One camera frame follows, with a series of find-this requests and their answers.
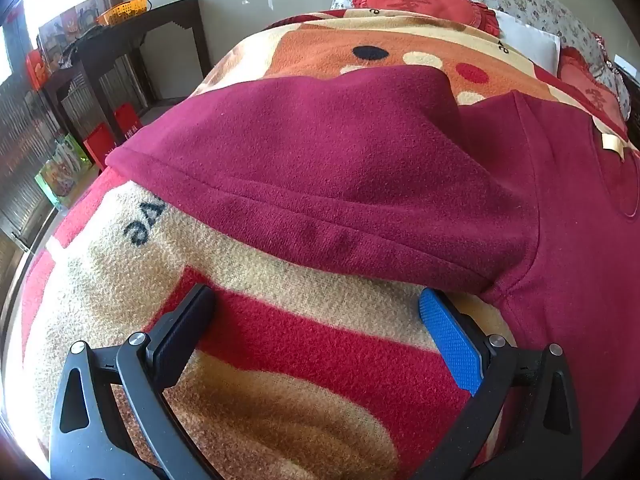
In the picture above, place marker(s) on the dark bed headboard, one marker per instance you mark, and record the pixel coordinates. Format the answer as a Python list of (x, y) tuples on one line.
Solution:
[(630, 90)]

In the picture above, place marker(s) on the printed fleece blanket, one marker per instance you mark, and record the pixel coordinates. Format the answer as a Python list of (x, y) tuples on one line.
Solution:
[(280, 320)]

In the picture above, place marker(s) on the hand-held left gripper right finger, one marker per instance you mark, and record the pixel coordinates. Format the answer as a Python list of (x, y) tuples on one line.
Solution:
[(450, 335)]

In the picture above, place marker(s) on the colourful printed gift box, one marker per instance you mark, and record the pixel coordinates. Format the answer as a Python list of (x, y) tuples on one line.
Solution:
[(65, 25)]

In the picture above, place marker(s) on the maroon fleece sweater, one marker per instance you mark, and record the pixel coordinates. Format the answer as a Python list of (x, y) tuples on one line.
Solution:
[(350, 170)]

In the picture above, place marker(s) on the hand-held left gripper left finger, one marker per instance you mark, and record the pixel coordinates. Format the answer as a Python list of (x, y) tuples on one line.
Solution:
[(182, 330)]

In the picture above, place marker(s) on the red round frilled cushion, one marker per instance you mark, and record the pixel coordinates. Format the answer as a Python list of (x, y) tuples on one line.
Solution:
[(590, 90), (425, 0)]

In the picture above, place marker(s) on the dark wooden side table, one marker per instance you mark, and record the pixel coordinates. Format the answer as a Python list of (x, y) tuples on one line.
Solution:
[(150, 20)]

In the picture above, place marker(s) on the red box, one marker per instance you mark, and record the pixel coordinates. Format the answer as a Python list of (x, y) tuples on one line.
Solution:
[(37, 70)]

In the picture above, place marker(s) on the orange plastic basket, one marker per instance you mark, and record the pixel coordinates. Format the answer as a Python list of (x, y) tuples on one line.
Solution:
[(125, 10)]

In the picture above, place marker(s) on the red gift bag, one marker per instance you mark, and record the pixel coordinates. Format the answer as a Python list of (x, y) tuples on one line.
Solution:
[(100, 147), (127, 120)]

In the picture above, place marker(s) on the green printed box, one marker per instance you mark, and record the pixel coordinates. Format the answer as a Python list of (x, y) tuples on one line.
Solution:
[(62, 172)]

